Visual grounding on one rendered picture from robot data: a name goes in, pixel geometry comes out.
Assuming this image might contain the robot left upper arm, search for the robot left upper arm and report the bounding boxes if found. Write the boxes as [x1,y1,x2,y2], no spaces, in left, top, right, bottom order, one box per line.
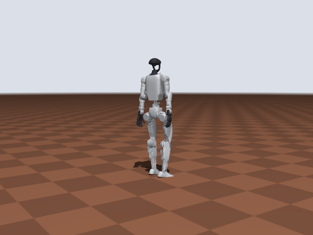
[140,77,147,99]

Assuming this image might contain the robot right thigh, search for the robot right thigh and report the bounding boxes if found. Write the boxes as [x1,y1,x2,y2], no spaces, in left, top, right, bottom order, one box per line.
[158,111,173,149]

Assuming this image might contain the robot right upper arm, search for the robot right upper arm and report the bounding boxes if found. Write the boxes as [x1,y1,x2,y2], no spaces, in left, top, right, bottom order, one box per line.
[160,75,170,98]

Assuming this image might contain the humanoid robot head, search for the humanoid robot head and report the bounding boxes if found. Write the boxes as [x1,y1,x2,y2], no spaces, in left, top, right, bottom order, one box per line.
[149,58,161,75]

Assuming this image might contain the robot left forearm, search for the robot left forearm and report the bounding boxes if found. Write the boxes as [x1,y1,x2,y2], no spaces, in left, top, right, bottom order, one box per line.
[139,98,145,115]

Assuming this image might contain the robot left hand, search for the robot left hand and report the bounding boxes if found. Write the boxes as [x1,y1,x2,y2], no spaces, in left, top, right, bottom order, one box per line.
[136,110,145,127]

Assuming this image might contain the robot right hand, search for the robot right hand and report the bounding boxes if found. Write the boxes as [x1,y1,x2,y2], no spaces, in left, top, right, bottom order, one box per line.
[165,110,172,128]

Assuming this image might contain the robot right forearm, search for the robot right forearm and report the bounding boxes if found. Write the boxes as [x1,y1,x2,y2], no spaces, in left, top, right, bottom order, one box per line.
[166,92,172,114]

